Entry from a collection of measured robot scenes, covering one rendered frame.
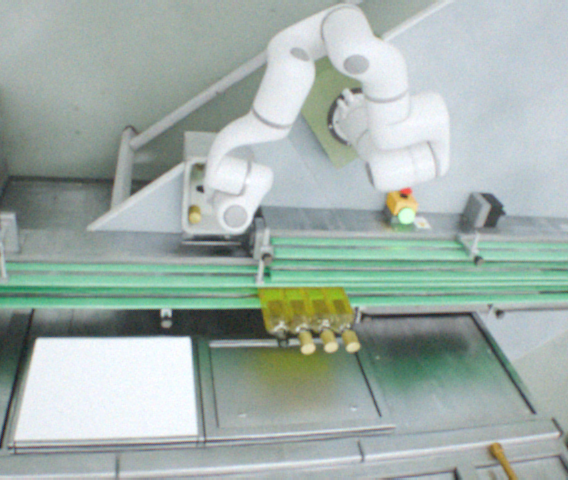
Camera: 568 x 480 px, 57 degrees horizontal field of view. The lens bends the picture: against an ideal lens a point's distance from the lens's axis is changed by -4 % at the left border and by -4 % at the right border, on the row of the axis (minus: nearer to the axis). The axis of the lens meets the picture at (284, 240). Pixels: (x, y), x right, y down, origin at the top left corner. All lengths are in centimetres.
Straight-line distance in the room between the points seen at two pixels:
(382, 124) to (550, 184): 98
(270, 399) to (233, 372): 12
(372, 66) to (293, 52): 14
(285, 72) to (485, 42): 75
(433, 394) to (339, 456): 38
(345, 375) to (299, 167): 58
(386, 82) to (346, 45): 10
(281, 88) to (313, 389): 78
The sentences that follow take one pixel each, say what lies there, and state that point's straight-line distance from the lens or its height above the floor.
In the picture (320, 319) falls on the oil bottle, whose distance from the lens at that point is 139.
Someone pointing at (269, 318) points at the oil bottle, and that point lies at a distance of 137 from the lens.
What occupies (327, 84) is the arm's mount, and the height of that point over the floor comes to 84.
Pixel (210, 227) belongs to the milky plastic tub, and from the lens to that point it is 147.
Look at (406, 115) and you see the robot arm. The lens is 105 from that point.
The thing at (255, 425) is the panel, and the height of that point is 129.
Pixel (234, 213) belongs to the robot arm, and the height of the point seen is 112.
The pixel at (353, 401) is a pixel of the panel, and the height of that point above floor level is 123.
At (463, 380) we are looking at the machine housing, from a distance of 165.
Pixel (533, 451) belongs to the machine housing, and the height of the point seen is 142.
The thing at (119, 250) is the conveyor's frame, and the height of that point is 85.
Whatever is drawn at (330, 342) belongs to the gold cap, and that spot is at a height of 116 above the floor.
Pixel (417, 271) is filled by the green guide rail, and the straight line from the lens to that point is 160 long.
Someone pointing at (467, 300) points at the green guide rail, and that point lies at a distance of 173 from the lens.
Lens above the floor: 206
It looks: 53 degrees down
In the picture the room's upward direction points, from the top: 162 degrees clockwise
